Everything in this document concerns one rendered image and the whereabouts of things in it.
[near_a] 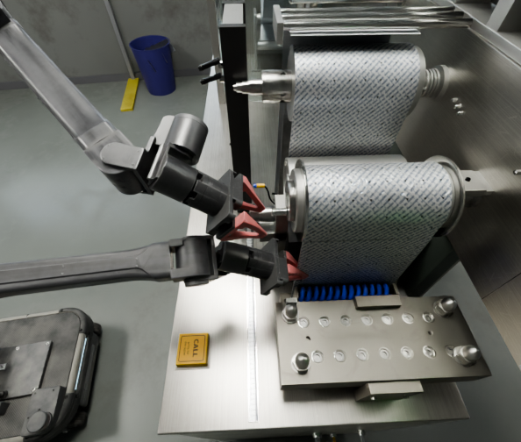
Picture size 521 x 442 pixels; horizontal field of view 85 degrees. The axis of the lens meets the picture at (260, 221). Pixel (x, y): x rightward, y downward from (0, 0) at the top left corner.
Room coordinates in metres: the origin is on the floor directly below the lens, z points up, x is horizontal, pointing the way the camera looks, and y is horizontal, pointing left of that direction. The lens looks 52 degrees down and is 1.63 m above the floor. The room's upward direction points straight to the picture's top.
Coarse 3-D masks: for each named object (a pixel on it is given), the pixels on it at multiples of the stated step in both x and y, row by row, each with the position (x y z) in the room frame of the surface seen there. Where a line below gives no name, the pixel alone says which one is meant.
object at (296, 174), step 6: (294, 168) 0.38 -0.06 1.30; (294, 174) 0.36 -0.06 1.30; (300, 174) 0.36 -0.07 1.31; (294, 180) 0.36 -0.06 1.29; (300, 180) 0.34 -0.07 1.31; (450, 180) 0.34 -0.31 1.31; (300, 186) 0.33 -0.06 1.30; (300, 192) 0.32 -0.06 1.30; (300, 198) 0.31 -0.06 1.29; (300, 204) 0.31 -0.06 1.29; (300, 210) 0.30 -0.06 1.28; (450, 210) 0.31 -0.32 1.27; (300, 216) 0.30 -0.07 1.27; (294, 222) 0.31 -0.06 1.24; (300, 222) 0.29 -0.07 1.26; (294, 228) 0.30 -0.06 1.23; (300, 228) 0.29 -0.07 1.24
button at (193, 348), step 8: (184, 336) 0.21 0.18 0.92; (192, 336) 0.21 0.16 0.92; (200, 336) 0.21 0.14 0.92; (208, 336) 0.21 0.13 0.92; (184, 344) 0.19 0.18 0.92; (192, 344) 0.19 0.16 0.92; (200, 344) 0.19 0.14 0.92; (208, 344) 0.19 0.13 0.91; (184, 352) 0.17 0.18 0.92; (192, 352) 0.17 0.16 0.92; (200, 352) 0.17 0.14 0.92; (208, 352) 0.18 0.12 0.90; (176, 360) 0.15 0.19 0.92; (184, 360) 0.15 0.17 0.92; (192, 360) 0.15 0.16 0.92; (200, 360) 0.15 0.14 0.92
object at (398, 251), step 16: (352, 240) 0.29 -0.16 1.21; (368, 240) 0.29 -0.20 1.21; (384, 240) 0.29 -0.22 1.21; (400, 240) 0.29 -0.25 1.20; (416, 240) 0.29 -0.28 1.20; (304, 256) 0.29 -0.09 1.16; (320, 256) 0.29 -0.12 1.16; (336, 256) 0.29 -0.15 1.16; (352, 256) 0.29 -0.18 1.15; (368, 256) 0.29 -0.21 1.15; (384, 256) 0.29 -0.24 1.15; (400, 256) 0.29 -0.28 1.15; (416, 256) 0.30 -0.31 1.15; (304, 272) 0.29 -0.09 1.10; (320, 272) 0.29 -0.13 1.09; (336, 272) 0.29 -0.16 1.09; (352, 272) 0.29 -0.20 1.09; (368, 272) 0.29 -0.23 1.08; (384, 272) 0.29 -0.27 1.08; (400, 272) 0.30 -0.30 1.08
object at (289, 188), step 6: (288, 180) 0.37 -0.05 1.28; (288, 186) 0.36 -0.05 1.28; (294, 186) 0.35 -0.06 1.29; (288, 192) 0.35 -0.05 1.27; (294, 192) 0.34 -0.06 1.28; (288, 198) 0.35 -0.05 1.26; (294, 198) 0.33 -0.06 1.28; (288, 204) 0.34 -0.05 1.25; (294, 204) 0.32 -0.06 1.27; (288, 210) 0.33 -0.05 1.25; (294, 210) 0.31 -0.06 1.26; (288, 216) 0.32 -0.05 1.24; (294, 216) 0.31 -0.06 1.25
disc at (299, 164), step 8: (296, 160) 0.41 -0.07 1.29; (304, 168) 0.35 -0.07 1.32; (304, 176) 0.33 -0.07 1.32; (304, 184) 0.32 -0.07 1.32; (304, 192) 0.31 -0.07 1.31; (304, 200) 0.31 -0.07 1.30; (304, 208) 0.30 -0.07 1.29; (304, 216) 0.29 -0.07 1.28; (304, 224) 0.28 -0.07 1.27; (296, 232) 0.32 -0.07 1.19; (304, 232) 0.28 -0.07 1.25
